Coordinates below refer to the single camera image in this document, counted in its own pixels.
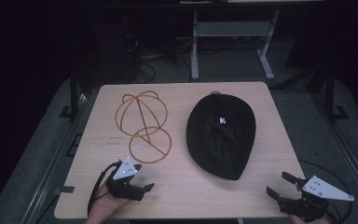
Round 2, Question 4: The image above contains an aluminium floor rail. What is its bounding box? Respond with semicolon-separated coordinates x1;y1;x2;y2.
18;92;90;224
310;92;358;217

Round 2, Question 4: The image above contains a person's left hand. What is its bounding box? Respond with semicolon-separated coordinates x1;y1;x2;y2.
85;181;132;224

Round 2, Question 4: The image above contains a white metal table frame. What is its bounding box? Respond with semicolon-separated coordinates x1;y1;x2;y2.
190;8;281;81

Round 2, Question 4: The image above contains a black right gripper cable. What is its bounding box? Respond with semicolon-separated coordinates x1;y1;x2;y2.
297;159;355;224

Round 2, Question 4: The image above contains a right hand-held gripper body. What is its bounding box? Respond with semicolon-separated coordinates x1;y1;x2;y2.
276;175;355;224

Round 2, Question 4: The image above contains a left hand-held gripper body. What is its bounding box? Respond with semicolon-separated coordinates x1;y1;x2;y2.
106;156;145;202

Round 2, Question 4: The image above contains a bundle of black floor cables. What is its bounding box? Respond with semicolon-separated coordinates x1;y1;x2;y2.
126;31;194;85

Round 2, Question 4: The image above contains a person's right hand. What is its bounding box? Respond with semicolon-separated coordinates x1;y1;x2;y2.
288;213;332;224

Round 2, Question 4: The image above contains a black hat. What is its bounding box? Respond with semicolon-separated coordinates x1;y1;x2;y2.
186;92;257;181

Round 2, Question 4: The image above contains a black metal stand post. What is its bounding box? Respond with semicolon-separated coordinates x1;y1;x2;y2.
324;66;351;121
59;70;89;123

